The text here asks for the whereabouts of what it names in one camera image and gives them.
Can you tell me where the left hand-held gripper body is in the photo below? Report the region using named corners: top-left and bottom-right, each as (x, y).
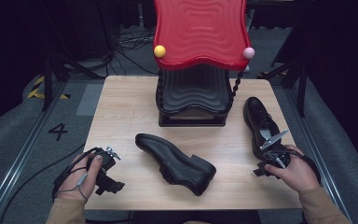
top-left (87, 146), bottom-right (122, 189)

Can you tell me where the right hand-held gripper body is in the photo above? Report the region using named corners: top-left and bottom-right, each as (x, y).
top-left (258, 128), bottom-right (292, 172)

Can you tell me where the black leather shoe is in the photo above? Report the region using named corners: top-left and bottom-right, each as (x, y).
top-left (134, 133), bottom-right (217, 197)
top-left (242, 96), bottom-right (292, 163)

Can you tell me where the red and black shoe rack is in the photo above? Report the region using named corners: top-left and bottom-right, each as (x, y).
top-left (153, 0), bottom-right (256, 128)

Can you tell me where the person's left hand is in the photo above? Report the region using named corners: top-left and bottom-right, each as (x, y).
top-left (55, 152), bottom-right (104, 203)

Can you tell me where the person's right hand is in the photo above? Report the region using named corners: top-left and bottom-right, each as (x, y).
top-left (263, 144), bottom-right (322, 194)

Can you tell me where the black tripod stand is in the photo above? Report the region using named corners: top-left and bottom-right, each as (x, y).
top-left (41, 50), bottom-right (108, 112)
top-left (257, 57), bottom-right (310, 119)

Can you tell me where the yellow and black floor tape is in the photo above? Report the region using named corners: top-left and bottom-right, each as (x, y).
top-left (26, 76), bottom-right (72, 101)

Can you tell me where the grey right gripper cable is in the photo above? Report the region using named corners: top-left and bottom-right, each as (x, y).
top-left (264, 150), bottom-right (287, 170)

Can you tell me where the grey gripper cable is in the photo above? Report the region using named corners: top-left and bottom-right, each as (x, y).
top-left (55, 172), bottom-right (90, 202)
top-left (264, 150), bottom-right (287, 170)

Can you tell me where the grey left gripper cable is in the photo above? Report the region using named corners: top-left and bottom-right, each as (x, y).
top-left (55, 172), bottom-right (90, 202)

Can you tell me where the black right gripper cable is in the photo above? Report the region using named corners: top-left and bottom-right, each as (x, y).
top-left (287, 148), bottom-right (323, 184)

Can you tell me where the metal floor rail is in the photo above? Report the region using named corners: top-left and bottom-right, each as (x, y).
top-left (282, 87), bottom-right (353, 224)
top-left (0, 79), bottom-right (68, 224)

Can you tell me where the bundle of floor cables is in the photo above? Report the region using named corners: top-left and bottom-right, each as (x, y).
top-left (105, 26), bottom-right (160, 77)

